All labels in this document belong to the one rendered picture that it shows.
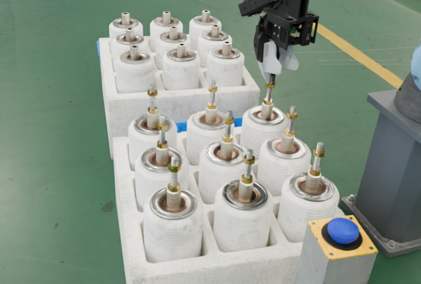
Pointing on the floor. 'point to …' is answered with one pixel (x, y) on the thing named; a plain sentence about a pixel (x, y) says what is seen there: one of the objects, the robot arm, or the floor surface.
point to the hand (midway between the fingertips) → (269, 74)
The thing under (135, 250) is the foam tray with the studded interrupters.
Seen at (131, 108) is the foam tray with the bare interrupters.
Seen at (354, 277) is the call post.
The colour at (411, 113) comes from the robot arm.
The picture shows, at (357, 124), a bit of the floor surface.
